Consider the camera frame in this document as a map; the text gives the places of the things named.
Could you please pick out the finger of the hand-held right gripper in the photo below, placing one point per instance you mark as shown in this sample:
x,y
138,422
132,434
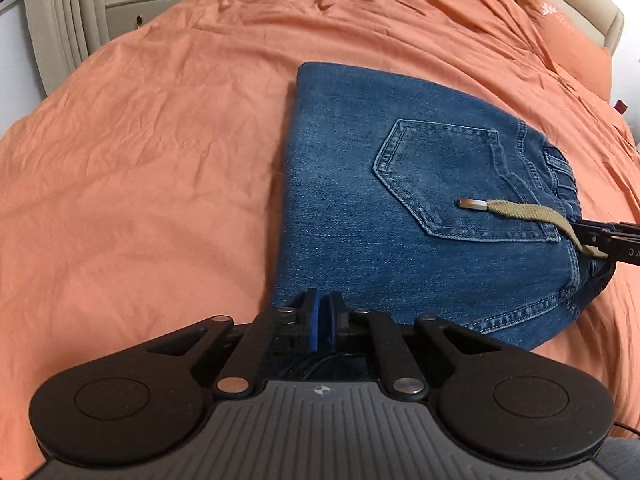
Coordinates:
x,y
602,227
596,247

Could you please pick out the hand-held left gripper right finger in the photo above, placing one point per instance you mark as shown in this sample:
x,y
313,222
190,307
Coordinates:
x,y
327,321

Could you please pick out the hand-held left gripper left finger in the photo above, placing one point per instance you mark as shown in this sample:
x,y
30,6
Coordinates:
x,y
313,321

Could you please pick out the blue denim pants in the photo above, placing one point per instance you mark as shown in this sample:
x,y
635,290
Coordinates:
x,y
415,210

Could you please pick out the small dark red box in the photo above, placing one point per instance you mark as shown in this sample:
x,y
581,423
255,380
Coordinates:
x,y
621,105

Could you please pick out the large orange pillow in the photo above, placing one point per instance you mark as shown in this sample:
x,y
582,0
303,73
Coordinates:
x,y
565,30

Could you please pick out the beige upholstered bed headboard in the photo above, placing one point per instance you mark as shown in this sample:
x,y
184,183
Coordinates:
x,y
590,5

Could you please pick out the orange duvet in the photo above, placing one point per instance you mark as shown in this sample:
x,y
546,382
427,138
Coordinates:
x,y
150,150

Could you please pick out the beige nightstand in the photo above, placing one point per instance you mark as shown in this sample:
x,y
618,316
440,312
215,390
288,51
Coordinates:
x,y
150,0

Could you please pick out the beige pleated curtain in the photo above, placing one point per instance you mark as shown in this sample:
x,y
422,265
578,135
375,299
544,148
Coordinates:
x,y
60,15

